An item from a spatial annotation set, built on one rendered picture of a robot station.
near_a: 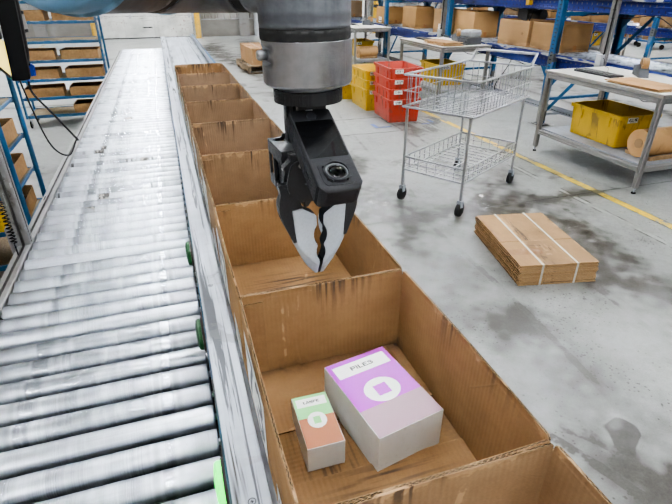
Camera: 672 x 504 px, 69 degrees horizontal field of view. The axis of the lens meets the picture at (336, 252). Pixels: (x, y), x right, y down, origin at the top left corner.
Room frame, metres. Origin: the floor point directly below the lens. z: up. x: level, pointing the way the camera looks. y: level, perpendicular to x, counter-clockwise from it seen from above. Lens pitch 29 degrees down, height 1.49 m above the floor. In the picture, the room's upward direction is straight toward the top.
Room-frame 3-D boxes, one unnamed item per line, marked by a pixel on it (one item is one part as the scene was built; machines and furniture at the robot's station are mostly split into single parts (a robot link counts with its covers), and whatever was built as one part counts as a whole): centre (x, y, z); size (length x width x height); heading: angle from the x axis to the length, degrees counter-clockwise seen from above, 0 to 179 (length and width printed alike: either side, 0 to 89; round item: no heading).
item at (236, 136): (1.63, 0.32, 0.97); 0.39 x 0.29 x 0.17; 18
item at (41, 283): (1.25, 0.68, 0.72); 0.52 x 0.05 x 0.05; 108
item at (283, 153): (0.53, 0.03, 1.34); 0.09 x 0.08 x 0.12; 21
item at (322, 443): (0.52, 0.03, 0.91); 0.10 x 0.06 x 0.05; 17
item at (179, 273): (1.19, 0.66, 0.72); 0.52 x 0.05 x 0.05; 108
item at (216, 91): (2.38, 0.57, 0.96); 0.39 x 0.29 x 0.17; 18
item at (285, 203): (0.50, 0.04, 1.28); 0.05 x 0.02 x 0.09; 111
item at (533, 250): (2.70, -1.21, 0.06); 0.69 x 0.47 x 0.13; 6
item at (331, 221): (0.53, 0.01, 1.23); 0.06 x 0.03 x 0.09; 21
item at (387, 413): (0.55, -0.07, 0.92); 0.16 x 0.11 x 0.07; 29
